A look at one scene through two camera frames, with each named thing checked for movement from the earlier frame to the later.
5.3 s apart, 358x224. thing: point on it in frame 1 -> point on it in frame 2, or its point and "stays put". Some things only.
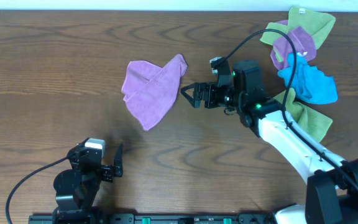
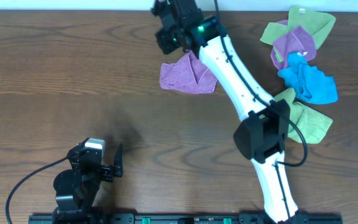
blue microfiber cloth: [311, 85] stays put
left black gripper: [107, 170] stays put
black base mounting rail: [125, 218] stays put
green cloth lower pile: [315, 126] stays put
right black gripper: [204, 94] -> [165, 42]
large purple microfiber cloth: [151, 89] -> [188, 74]
